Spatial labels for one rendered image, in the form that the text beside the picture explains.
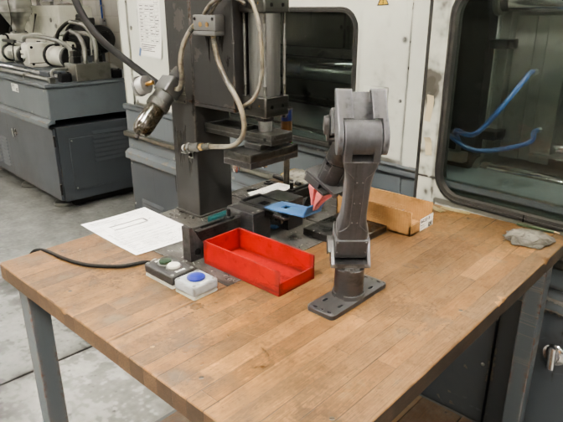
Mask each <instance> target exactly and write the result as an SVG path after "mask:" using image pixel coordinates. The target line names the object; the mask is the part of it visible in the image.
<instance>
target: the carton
mask: <svg viewBox="0 0 563 422"><path fill-rule="evenodd" d="M342 198H343V197H341V196H340V195H338V196H337V214H338V213H339V211H340V209H341V204H342ZM432 208H433V202H430V201H426V200H423V199H419V198H413V197H410V196H406V195H403V194H399V193H393V192H390V191H385V190H382V189H378V188H372V187H370V192H369V204H368V210H367V220H369V221H373V222H376V223H379V224H383V225H387V229H386V230H389V231H391V232H395V233H397V234H403V235H405V236H408V237H411V236H412V235H413V234H416V233H418V232H419V231H422V230H423V229H425V228H427V227H429V226H430V225H432V222H433V213H434V212H432ZM402 209H404V210H402Z"/></svg>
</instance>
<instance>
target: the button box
mask: <svg viewBox="0 0 563 422"><path fill-rule="evenodd" d="M40 250H41V251H43V252H45V253H48V254H51V255H53V256H55V257H57V258H60V259H62V260H65V261H68V262H70V263H73V264H77V265H83V266H87V267H95V268H125V267H130V266H135V265H143V264H145V271H146V272H147V273H146V275H147V276H148V277H150V278H152V279H154V280H156V281H158V282H160V283H161V284H163V285H165V286H167V287H169V288H171V289H175V288H176V287H175V279H176V278H178V277H180V276H182V275H186V274H188V273H190V272H192V271H195V268H194V267H193V266H191V265H188V264H186V263H183V262H182V261H180V260H177V259H175V258H173V257H172V256H170V255H165V256H164V257H161V258H158V259H152V260H141V261H137V262H132V263H127V264H120V265H103V264H91V263H85V262H81V261H78V260H72V259H70V258H67V257H64V256H63V255H59V254H57V253H55V252H53V251H51V250H47V249H43V248H37V249H34V250H32V251H31V252H30V254H31V253H33V252H37V251H40ZM162 258H170V259H171V260H172V262H178V263H180V267H179V268H177V269H169V268H168V265H160V264H159V260H160V259H162Z"/></svg>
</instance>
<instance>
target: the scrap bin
mask: <svg viewBox="0 0 563 422"><path fill-rule="evenodd" d="M203 243H204V263H205V264H207V265H210V266H212V267H214V268H216V269H218V270H221V271H223V272H225V273H227V274H229V275H232V276H234V277H236V278H238V279H240V280H243V281H245V282H247V283H249V284H252V285H253V286H256V287H258V288H260V289H262V290H264V291H267V292H269V293H271V294H273V295H275V296H278V297H280V296H282V295H284V294H286V293H288V292H289V291H292V290H293V289H295V288H297V287H299V286H301V285H303V284H305V283H306V282H308V281H310V280H312V279H314V261H315V255H313V254H310V253H308V252H306V251H303V250H300V249H297V248H294V247H292V246H290V245H287V244H283V243H281V242H278V241H276V240H274V239H269V238H267V237H265V236H262V235H260V234H256V233H253V232H251V231H249V230H246V229H242V228H240V227H239V228H236V229H232V230H230V231H228V232H225V233H223V234H219V235H216V236H215V237H212V238H210V239H206V240H204V241H203Z"/></svg>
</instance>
